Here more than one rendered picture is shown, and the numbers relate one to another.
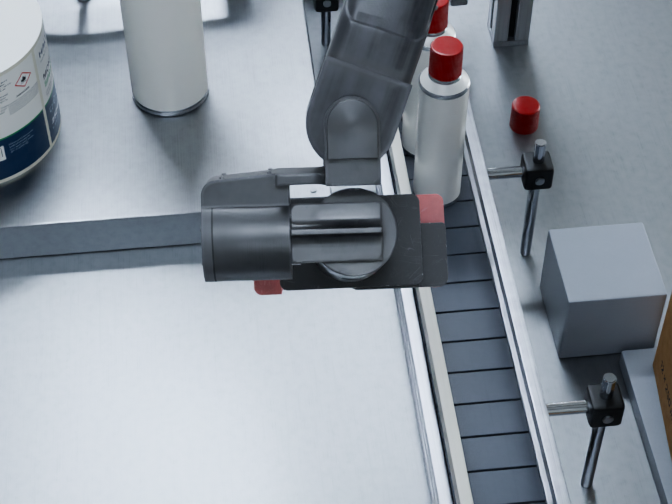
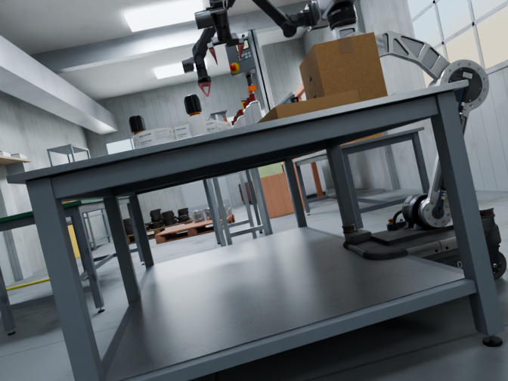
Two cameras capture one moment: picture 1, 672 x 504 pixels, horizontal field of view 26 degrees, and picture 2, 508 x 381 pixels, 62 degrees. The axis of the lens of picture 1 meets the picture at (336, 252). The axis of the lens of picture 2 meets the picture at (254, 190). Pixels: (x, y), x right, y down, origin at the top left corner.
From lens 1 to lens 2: 1.63 m
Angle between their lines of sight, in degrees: 46
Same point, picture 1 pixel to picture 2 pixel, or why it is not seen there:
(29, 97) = (171, 137)
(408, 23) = not seen: outside the picture
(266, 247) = (205, 13)
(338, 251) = (218, 11)
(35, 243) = not seen: hidden behind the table
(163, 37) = (199, 128)
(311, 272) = (218, 41)
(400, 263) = (233, 37)
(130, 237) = not seen: hidden behind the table
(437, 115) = (254, 107)
